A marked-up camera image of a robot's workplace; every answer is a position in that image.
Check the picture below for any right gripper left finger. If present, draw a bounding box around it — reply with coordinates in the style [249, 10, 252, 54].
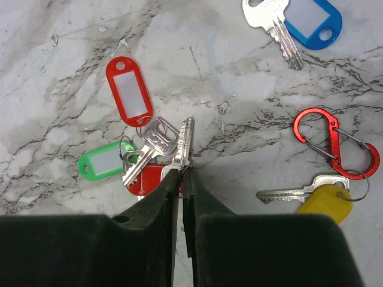
[1, 170, 180, 286]

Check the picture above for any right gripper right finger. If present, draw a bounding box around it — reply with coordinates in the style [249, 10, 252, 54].
[183, 169, 363, 286]

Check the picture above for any red tagged key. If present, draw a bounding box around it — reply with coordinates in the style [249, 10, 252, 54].
[122, 117, 194, 199]

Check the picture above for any green key tag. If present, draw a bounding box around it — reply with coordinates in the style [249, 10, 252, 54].
[77, 136, 138, 181]

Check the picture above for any black yellow tagged key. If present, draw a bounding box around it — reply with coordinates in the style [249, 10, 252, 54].
[256, 171, 370, 224]

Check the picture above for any red S carabiner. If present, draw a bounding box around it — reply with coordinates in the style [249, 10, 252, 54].
[293, 108, 381, 180]

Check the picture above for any blue tagged key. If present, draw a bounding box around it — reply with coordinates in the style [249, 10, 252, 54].
[242, 0, 343, 70]

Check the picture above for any red key tag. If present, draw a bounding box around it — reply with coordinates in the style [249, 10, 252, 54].
[105, 56, 180, 187]

